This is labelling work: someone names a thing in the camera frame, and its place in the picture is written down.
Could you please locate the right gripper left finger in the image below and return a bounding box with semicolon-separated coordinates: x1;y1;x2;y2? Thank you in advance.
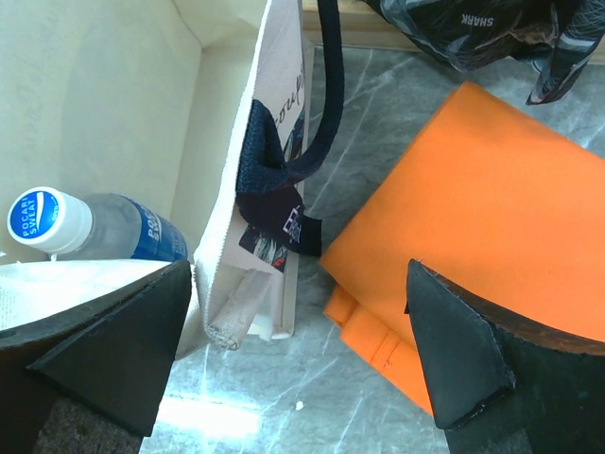
1;260;192;453

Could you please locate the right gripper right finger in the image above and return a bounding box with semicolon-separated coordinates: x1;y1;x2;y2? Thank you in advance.
406;260;604;453

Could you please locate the blue-cap plastic bottle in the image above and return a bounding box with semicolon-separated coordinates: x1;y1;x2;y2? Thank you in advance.
7;186;188;262

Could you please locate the beige canvas tote bag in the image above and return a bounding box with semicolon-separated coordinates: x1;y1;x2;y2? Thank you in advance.
1;1;343;358

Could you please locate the folded orange cloth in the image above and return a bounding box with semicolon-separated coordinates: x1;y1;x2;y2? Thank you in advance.
320;82;604;410

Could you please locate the dark shark print garment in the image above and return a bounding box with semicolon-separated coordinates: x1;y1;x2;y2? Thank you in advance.
369;0;604;105

